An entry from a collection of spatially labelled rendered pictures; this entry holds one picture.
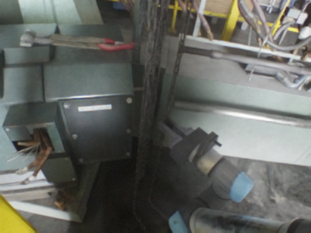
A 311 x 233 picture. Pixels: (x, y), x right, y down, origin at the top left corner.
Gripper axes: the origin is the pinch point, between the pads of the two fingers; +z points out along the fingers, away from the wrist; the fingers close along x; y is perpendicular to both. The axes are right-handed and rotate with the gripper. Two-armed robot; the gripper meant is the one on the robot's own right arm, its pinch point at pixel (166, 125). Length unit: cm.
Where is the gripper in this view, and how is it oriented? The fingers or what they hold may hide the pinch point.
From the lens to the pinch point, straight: 68.7
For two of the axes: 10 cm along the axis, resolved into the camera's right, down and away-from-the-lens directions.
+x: 7.3, -4.0, 5.5
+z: -6.7, -5.5, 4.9
